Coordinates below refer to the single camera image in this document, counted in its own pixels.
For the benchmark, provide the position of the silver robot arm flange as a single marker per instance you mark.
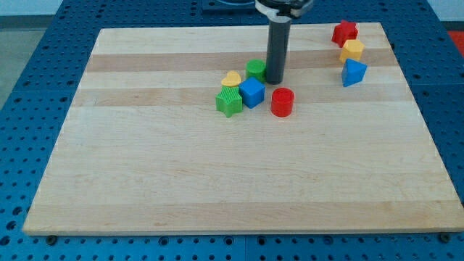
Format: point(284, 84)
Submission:
point(280, 9)

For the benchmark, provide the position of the green star block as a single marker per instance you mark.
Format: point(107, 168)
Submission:
point(229, 101)

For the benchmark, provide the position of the red star block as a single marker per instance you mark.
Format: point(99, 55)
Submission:
point(344, 31)

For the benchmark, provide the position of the blue cube block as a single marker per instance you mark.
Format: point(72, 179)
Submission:
point(252, 92)

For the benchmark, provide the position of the yellow heart block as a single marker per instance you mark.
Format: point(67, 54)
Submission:
point(232, 79)

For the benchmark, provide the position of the red cylinder block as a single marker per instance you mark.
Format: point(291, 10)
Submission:
point(282, 101)

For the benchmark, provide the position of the green cylinder block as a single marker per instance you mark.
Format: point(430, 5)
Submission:
point(256, 68)

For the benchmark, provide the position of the light wooden board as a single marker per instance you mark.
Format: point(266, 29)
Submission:
point(144, 151)

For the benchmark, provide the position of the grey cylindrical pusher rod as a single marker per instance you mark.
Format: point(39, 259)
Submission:
point(278, 38)

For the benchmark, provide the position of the blue triangle block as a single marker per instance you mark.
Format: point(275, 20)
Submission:
point(353, 72)

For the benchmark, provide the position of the yellow hexagon block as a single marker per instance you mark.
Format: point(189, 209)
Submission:
point(352, 49)

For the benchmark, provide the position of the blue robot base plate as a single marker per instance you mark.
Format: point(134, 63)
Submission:
point(227, 7)

